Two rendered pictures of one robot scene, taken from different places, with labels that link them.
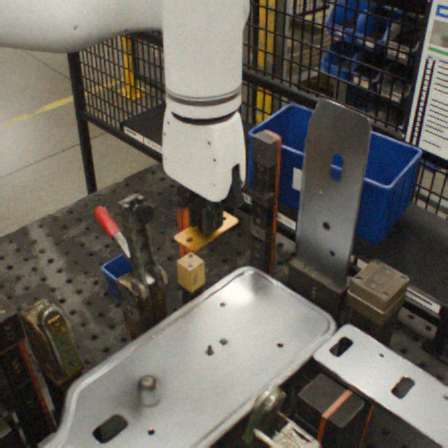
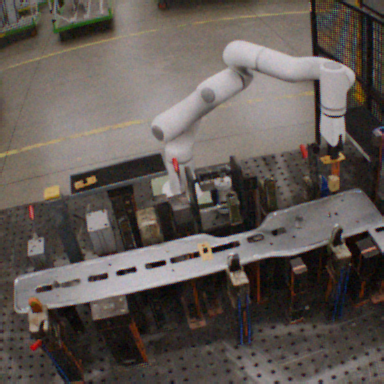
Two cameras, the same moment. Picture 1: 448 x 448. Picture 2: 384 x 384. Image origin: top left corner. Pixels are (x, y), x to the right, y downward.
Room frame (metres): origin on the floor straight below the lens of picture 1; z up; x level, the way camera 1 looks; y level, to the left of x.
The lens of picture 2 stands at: (-0.67, -0.36, 2.16)
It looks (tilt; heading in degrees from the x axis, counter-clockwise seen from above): 38 degrees down; 38
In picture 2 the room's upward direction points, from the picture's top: 9 degrees counter-clockwise
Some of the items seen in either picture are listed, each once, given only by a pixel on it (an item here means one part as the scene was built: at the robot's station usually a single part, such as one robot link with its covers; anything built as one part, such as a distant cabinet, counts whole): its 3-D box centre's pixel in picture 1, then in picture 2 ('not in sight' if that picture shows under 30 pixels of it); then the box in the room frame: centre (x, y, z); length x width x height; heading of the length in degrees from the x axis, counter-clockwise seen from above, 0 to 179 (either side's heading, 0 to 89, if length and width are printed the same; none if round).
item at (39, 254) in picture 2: not in sight; (51, 278); (-0.03, 0.88, 0.88); 0.11 x 0.10 x 0.36; 45
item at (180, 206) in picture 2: not in sight; (187, 240); (0.39, 0.51, 0.89); 0.13 x 0.11 x 0.38; 45
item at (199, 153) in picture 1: (204, 141); (333, 123); (0.60, 0.02, 1.38); 0.10 x 0.07 x 0.11; 46
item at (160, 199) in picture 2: not in sight; (169, 238); (0.35, 0.57, 0.90); 0.05 x 0.05 x 0.40; 45
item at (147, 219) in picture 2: not in sight; (155, 255); (0.27, 0.57, 0.89); 0.13 x 0.11 x 0.38; 45
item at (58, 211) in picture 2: not in sight; (68, 238); (0.16, 0.93, 0.92); 0.08 x 0.08 x 0.44; 45
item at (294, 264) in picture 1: (310, 328); (381, 228); (0.78, -0.17, 0.85); 0.12 x 0.03 x 0.30; 45
